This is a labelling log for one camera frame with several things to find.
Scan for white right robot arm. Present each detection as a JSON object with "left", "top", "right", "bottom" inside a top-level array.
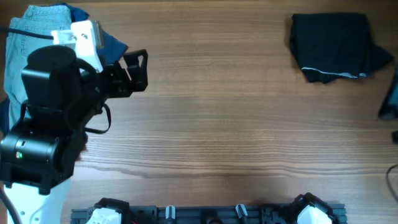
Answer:
[{"left": 296, "top": 68, "right": 397, "bottom": 224}]

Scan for black shorts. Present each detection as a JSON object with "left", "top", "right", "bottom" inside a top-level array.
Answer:
[{"left": 289, "top": 12, "right": 394, "bottom": 84}]

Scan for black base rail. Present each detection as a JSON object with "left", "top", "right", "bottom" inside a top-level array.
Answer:
[{"left": 70, "top": 203, "right": 348, "bottom": 224}]

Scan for light blue denim shorts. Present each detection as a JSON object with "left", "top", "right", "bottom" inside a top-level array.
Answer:
[{"left": 4, "top": 6, "right": 72, "bottom": 128}]

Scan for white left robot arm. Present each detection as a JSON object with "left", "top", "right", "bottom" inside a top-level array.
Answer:
[{"left": 1, "top": 45, "right": 148, "bottom": 223}]

